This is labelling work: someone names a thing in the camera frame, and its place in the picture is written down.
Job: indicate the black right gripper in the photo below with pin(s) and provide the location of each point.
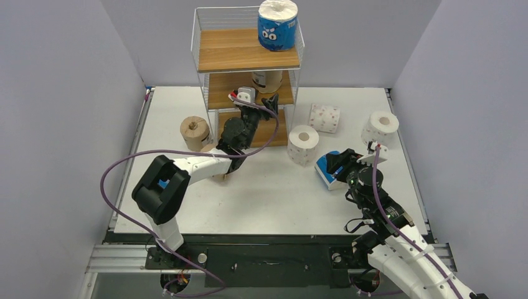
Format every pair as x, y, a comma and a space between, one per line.
344, 161

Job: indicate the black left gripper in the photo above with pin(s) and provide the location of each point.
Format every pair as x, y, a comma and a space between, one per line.
270, 103

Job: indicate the blue white roll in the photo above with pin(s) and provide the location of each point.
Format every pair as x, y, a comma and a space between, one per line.
330, 182
276, 24

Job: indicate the brown paper roll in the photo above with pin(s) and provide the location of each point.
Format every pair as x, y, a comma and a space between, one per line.
267, 81

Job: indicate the white dotted roll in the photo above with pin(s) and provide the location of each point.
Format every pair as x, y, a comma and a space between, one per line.
324, 118
302, 145

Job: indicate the white wire wooden shelf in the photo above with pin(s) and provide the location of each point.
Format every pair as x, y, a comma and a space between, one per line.
226, 52

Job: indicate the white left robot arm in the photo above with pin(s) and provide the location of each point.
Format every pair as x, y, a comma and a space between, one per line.
160, 191

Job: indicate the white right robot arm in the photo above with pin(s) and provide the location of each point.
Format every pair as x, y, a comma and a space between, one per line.
393, 245

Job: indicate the white dotted roll lying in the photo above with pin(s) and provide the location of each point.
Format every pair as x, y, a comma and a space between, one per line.
324, 118

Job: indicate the brown cartoon printed roll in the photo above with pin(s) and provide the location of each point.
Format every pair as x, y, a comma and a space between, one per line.
210, 147

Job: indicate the brown roll back left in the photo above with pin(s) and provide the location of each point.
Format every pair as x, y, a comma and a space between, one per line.
195, 132

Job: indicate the blue roll left edge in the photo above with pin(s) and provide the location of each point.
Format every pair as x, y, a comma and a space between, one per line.
163, 184

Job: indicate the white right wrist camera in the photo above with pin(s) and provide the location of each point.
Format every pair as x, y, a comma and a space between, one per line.
375, 152

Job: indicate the white roll near right wall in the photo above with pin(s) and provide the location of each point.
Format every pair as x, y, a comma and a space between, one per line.
381, 127

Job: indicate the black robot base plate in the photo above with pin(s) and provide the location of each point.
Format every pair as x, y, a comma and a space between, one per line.
311, 260

